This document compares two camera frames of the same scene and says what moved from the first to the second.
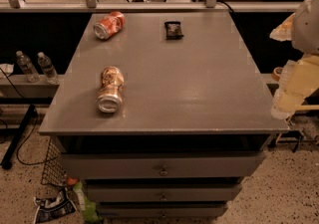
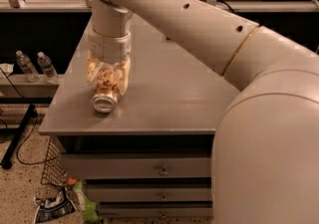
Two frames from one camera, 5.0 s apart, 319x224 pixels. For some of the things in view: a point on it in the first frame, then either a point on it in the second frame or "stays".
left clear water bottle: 27,67 stays
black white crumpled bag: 53,209 stays
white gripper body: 306,30 to 109,46
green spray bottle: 89,209 stays
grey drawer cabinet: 162,114 stays
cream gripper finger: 284,32 to 93,67
